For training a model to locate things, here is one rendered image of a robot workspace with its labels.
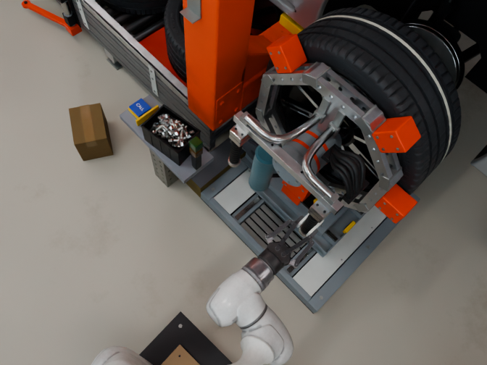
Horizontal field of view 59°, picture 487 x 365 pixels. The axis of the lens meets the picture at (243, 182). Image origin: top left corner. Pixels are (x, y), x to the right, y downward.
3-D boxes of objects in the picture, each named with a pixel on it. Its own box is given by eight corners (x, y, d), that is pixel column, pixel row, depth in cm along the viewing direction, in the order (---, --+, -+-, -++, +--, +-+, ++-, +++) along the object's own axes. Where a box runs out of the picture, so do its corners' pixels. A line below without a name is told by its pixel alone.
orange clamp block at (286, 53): (308, 60, 130) (297, 32, 126) (290, 74, 128) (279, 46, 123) (293, 61, 136) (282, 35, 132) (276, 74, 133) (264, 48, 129)
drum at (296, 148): (337, 157, 150) (350, 137, 137) (296, 195, 143) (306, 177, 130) (308, 131, 154) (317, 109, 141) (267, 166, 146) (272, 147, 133)
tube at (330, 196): (372, 165, 127) (386, 148, 118) (330, 206, 121) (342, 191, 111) (328, 127, 131) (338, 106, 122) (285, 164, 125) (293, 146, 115)
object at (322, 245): (367, 211, 219) (375, 204, 211) (322, 258, 207) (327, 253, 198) (297, 146, 231) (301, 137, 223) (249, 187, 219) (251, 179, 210)
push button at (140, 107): (151, 110, 189) (151, 107, 187) (139, 119, 187) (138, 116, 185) (141, 100, 191) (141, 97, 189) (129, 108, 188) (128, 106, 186)
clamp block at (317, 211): (338, 204, 130) (343, 198, 125) (319, 224, 126) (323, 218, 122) (326, 193, 131) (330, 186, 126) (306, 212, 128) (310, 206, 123)
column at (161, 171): (182, 176, 227) (178, 135, 189) (167, 187, 224) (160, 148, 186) (169, 163, 230) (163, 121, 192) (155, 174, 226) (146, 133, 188)
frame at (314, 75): (361, 217, 164) (430, 148, 114) (351, 228, 161) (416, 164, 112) (261, 125, 177) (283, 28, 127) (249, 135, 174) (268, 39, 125)
